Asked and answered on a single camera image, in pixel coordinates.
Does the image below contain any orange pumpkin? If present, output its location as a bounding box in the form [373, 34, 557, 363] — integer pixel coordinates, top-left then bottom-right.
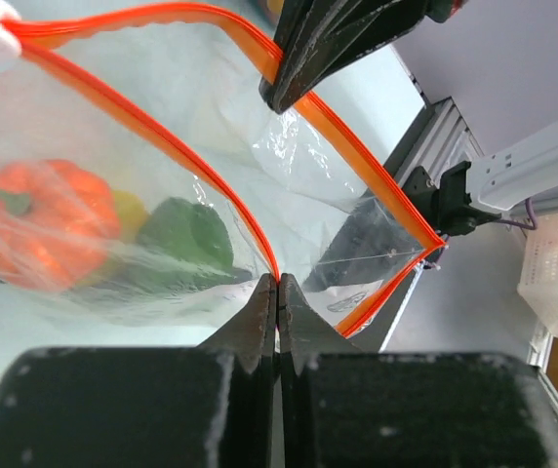
[0, 159, 121, 292]

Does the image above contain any aluminium frame rail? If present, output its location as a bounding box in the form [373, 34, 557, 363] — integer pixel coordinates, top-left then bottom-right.
[405, 95, 558, 445]

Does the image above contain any yellow starfruit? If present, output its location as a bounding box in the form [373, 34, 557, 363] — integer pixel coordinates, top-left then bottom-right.
[113, 190, 149, 243]

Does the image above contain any green bell pepper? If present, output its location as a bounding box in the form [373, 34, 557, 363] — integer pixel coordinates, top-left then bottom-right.
[127, 197, 253, 293]

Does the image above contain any clear zip bag orange zipper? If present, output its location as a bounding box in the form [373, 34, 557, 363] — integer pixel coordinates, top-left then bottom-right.
[0, 1, 443, 335]

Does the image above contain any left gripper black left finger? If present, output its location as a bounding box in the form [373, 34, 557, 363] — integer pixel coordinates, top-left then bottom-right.
[0, 275, 278, 467]

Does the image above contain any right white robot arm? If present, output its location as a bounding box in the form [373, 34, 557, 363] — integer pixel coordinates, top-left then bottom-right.
[260, 1, 558, 236]

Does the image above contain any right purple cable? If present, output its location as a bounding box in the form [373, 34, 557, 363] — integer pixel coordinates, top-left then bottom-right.
[496, 197, 539, 231]

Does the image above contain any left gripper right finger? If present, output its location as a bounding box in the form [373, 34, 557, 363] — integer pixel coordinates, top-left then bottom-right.
[278, 274, 558, 467]

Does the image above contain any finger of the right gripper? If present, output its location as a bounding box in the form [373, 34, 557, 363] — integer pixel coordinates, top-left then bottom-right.
[260, 0, 435, 114]

